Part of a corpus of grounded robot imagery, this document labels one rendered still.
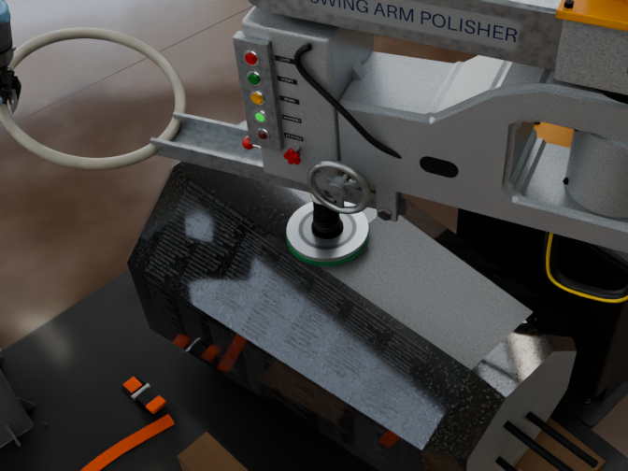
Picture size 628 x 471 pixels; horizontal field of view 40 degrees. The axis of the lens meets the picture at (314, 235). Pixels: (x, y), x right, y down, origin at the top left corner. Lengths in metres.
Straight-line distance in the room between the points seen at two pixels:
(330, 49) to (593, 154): 0.54
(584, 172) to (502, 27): 0.36
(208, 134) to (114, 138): 1.74
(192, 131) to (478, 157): 0.87
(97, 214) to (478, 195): 2.16
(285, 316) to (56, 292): 1.37
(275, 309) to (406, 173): 0.63
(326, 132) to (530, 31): 0.53
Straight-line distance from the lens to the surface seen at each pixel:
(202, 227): 2.48
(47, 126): 4.21
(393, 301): 2.16
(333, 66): 1.76
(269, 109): 1.88
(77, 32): 2.54
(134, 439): 2.96
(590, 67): 1.55
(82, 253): 3.56
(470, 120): 1.71
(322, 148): 1.90
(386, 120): 1.79
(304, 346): 2.26
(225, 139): 2.28
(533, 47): 1.57
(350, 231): 2.25
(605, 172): 1.72
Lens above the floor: 2.50
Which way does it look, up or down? 47 degrees down
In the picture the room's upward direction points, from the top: 6 degrees counter-clockwise
